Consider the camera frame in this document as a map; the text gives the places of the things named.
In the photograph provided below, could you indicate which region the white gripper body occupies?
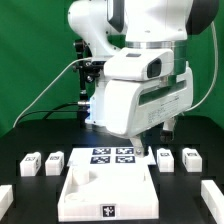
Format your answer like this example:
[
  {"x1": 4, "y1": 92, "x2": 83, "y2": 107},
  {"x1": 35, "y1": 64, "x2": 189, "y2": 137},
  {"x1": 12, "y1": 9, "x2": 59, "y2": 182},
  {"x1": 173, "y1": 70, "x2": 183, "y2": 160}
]
[{"x1": 104, "y1": 67, "x2": 193, "y2": 138}]

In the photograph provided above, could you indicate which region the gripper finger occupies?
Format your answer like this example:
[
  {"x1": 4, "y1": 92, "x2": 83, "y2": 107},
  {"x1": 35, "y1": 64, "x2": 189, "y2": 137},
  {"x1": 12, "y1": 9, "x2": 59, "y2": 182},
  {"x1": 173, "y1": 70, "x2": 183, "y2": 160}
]
[
  {"x1": 133, "y1": 136, "x2": 144, "y2": 157},
  {"x1": 160, "y1": 118, "x2": 175, "y2": 142}
]

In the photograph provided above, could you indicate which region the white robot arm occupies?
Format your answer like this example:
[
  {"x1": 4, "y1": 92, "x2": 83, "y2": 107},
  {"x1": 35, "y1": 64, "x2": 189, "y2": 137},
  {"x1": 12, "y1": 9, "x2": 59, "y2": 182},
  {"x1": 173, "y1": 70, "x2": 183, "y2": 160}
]
[{"x1": 68, "y1": 0, "x2": 219, "y2": 157}]

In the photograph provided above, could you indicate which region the white tag sheet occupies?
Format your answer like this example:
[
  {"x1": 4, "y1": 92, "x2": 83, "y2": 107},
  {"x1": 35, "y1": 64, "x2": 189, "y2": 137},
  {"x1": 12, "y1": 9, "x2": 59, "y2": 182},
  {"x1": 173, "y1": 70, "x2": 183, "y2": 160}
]
[{"x1": 67, "y1": 147, "x2": 156, "y2": 167}]

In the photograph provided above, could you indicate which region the white block right edge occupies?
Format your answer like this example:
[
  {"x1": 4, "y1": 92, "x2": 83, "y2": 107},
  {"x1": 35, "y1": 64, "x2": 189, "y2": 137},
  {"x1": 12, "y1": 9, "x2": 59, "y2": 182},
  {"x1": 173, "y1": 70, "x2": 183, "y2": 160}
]
[{"x1": 201, "y1": 180, "x2": 224, "y2": 224}]

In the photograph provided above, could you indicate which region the white block edge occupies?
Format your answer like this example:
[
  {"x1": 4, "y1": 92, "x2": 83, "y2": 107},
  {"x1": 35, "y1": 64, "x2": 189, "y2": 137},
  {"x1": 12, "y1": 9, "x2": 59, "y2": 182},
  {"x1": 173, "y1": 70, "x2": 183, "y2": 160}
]
[
  {"x1": 201, "y1": 180, "x2": 224, "y2": 224},
  {"x1": 0, "y1": 185, "x2": 13, "y2": 220}
]

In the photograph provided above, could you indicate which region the white block left edge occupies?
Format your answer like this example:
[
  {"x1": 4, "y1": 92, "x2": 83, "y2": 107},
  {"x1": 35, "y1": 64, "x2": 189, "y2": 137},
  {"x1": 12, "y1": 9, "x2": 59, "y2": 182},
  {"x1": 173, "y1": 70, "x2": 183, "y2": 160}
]
[{"x1": 0, "y1": 185, "x2": 13, "y2": 220}]

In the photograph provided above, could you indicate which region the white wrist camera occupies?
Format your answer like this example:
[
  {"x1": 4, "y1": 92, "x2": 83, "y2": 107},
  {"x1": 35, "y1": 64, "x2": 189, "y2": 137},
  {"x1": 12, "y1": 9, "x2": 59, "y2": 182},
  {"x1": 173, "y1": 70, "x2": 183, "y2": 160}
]
[{"x1": 104, "y1": 48, "x2": 174, "y2": 81}]

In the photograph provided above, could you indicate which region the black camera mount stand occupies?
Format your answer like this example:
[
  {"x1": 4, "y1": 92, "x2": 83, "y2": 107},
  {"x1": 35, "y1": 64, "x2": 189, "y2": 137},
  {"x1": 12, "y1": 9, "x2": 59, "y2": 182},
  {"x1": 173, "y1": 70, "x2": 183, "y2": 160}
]
[{"x1": 73, "y1": 39, "x2": 99, "y2": 127}]

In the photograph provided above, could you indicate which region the white cable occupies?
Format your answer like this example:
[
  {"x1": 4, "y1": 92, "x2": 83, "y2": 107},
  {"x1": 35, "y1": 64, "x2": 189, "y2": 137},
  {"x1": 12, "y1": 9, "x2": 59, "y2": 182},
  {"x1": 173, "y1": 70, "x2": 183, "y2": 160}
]
[{"x1": 12, "y1": 57, "x2": 93, "y2": 129}]

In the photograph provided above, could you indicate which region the black cable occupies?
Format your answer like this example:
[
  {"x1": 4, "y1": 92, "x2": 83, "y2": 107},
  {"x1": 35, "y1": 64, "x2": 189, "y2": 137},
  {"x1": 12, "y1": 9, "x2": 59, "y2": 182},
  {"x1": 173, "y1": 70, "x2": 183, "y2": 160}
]
[{"x1": 19, "y1": 102, "x2": 81, "y2": 124}]

